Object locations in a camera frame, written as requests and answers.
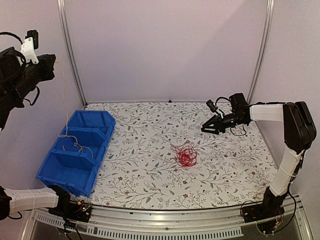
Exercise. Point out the right aluminium frame post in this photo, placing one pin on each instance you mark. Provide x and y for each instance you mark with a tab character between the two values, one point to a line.
270	4

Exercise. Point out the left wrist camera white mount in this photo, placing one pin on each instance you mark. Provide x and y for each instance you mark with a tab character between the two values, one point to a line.
29	45

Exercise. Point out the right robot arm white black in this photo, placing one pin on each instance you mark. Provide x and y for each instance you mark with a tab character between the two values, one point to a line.
299	133

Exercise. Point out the front aluminium rail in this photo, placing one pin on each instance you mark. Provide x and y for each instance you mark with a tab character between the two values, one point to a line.
226	223

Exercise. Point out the blue plastic divided bin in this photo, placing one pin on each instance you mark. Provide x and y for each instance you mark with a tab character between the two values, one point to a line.
75	158

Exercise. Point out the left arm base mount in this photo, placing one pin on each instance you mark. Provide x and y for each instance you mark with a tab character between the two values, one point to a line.
75	210

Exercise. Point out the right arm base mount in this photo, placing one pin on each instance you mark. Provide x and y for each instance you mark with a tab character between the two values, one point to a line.
267	220

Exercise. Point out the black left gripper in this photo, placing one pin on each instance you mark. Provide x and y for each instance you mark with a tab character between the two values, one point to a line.
48	65

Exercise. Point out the floral patterned table mat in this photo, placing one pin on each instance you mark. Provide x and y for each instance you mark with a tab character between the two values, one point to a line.
158	158

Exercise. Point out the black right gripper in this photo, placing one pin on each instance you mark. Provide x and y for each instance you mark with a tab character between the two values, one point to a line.
214	120

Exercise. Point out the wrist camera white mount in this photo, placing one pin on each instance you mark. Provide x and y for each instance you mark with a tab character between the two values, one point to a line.
213	108
29	45

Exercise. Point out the aluminium frame post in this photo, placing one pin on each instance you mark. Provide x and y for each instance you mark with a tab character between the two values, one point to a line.
62	12
270	4

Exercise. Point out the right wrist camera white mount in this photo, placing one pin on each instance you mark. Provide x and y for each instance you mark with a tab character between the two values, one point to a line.
213	108

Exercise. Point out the left aluminium frame post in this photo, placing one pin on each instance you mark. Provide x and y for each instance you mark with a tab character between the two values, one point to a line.
62	12

